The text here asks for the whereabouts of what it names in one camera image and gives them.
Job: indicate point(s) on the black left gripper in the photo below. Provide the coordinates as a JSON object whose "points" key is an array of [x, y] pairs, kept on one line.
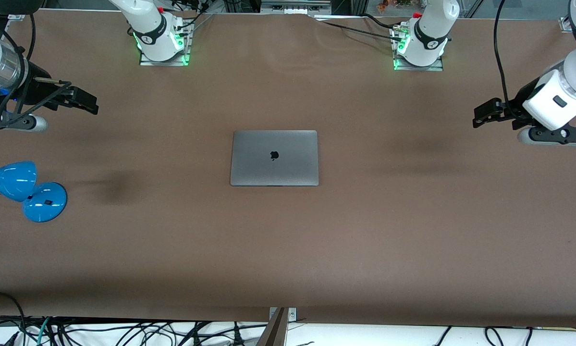
{"points": [[517, 109]]}

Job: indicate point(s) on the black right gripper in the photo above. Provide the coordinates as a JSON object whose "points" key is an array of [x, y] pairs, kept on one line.
{"points": [[37, 89]]}

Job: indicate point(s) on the grey laptop with black keyboard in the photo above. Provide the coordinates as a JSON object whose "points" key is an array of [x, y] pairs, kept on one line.
{"points": [[274, 158]]}

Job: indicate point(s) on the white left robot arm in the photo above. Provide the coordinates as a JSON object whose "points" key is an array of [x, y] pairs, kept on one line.
{"points": [[564, 93]]}

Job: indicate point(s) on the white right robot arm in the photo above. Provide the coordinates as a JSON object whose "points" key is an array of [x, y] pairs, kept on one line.
{"points": [[151, 29]]}

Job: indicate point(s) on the blue desk lamp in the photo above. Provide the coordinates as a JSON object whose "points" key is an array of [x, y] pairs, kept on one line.
{"points": [[14, 185]]}

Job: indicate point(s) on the grey device box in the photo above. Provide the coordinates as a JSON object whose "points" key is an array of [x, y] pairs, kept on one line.
{"points": [[295, 6]]}

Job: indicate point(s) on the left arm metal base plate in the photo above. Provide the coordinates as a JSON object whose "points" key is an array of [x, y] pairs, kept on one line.
{"points": [[420, 67]]}

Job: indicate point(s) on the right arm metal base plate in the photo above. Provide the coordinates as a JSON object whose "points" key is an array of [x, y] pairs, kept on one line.
{"points": [[165, 60]]}

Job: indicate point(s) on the aluminium frame corner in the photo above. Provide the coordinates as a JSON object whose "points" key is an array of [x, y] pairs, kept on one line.
{"points": [[13, 17], [564, 24]]}

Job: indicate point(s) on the metal bracket with grey bar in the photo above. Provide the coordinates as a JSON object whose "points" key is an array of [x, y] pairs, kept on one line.
{"points": [[275, 331]]}

